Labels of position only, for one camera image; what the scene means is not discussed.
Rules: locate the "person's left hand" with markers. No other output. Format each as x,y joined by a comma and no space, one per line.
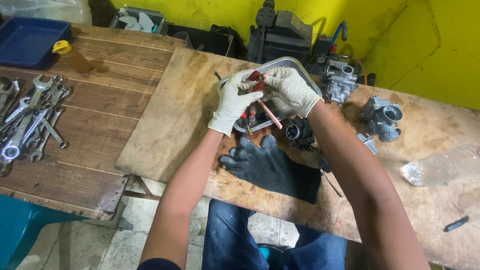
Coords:
230,103

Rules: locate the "person's right hand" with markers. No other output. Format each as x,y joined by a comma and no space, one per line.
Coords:
296,90

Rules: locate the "red carburetor float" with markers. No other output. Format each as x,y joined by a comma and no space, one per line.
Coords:
258,80

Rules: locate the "metal tray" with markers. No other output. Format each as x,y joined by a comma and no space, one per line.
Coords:
287,62

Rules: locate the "black carburetor part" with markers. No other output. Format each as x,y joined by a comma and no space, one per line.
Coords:
300,131

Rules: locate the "silver carburetor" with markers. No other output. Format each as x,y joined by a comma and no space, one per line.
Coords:
339,82

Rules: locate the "black engine machine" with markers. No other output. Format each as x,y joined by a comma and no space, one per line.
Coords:
281,33

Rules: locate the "black open box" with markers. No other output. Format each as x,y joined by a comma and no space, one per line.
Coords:
208,39

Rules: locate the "black fabric glove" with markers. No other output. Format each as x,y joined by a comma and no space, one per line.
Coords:
273,168

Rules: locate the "small grey metal part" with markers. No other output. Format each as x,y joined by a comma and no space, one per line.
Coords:
368,143

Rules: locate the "grey carburetor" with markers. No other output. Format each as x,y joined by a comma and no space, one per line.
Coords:
382,118

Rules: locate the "grey box with white fan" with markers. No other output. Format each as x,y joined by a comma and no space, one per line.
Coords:
137,20

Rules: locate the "person's blue jeans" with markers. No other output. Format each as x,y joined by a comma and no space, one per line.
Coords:
232,240

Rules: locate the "teal plastic stool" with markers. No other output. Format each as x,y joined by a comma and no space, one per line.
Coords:
272,255

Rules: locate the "amber bottle with yellow cap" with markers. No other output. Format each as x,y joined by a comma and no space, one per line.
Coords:
73,57

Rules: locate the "clear plastic bottle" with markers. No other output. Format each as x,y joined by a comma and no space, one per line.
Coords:
442,165

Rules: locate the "pile of metal wrenches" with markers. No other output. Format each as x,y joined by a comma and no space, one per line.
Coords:
30,116

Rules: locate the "clear plastic bag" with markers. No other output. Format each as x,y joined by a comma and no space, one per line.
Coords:
45,9

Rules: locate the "small black rubber piece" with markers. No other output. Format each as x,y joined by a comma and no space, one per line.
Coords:
455,224

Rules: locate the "blue plastic tray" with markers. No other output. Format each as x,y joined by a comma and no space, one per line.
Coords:
28,41

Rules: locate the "teal plastic chair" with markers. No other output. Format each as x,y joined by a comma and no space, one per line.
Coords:
26,228

